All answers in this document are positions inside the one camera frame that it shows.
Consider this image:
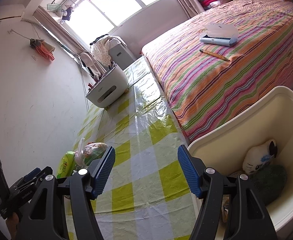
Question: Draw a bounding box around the white plush toy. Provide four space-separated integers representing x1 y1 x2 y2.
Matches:
243 140 278 175

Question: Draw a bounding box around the white washing machine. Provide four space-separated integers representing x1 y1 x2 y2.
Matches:
109 38 134 71

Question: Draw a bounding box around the green tissue packet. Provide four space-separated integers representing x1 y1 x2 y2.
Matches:
57 151 78 179

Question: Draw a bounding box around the cream plastic bin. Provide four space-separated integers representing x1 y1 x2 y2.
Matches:
188 86 293 240

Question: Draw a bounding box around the white air conditioner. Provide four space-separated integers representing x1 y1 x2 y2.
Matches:
0 3 27 27

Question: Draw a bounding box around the clear plastic bag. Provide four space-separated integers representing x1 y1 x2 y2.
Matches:
74 138 108 167

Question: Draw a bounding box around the orange hanging cloth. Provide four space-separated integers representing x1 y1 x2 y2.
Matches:
30 38 55 61

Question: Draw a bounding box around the yellow pencil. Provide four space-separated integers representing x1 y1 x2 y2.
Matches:
199 49 230 61

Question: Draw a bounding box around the dark hanging underwear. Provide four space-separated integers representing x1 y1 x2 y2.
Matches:
61 7 73 22

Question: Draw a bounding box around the green checkered tablecloth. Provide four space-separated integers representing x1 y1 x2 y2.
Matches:
61 56 200 240

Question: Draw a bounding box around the blue and white pencil case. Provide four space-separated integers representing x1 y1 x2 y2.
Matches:
200 23 238 47

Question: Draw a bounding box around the bed with striped sheet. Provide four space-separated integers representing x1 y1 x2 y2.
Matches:
141 0 293 142

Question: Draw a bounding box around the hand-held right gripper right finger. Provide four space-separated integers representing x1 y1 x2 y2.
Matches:
178 145 278 240

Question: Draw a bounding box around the green wire hanging rack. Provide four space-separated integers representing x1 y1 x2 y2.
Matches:
47 2 63 12

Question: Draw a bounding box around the window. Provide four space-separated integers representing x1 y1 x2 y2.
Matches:
61 0 173 46

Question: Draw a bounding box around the white utensil holder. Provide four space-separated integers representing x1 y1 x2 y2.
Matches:
86 62 129 109

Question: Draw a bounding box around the person's left hand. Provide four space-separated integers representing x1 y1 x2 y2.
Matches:
6 211 20 240

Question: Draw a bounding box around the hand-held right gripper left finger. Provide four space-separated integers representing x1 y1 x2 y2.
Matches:
16 146 116 240

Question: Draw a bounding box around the beige curtain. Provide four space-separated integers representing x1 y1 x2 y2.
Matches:
165 0 205 19
35 6 92 63

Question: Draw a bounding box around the green broccoli plush toy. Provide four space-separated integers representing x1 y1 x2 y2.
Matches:
251 164 288 205

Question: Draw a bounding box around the dotted white cloth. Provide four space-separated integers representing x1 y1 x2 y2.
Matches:
91 35 123 66

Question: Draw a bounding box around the plain white cloth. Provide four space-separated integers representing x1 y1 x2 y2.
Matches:
80 52 104 78

